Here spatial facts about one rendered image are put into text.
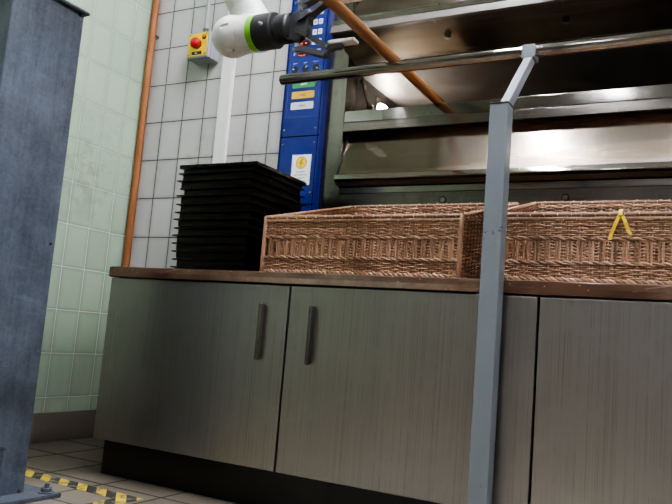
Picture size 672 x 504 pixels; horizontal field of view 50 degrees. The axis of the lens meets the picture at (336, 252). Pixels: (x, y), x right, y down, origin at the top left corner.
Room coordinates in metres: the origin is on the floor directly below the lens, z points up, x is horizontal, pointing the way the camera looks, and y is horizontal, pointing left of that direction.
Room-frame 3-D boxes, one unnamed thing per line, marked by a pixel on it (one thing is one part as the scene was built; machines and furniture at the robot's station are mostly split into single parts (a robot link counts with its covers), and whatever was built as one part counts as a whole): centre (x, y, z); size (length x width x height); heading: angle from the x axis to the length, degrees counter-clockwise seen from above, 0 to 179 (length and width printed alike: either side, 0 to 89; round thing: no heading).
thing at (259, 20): (1.78, 0.21, 1.19); 0.12 x 0.06 x 0.09; 152
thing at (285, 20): (1.74, 0.15, 1.19); 0.09 x 0.07 x 0.08; 62
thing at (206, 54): (2.60, 0.55, 1.46); 0.10 x 0.07 x 0.10; 62
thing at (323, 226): (1.96, -0.16, 0.72); 0.56 x 0.49 x 0.28; 61
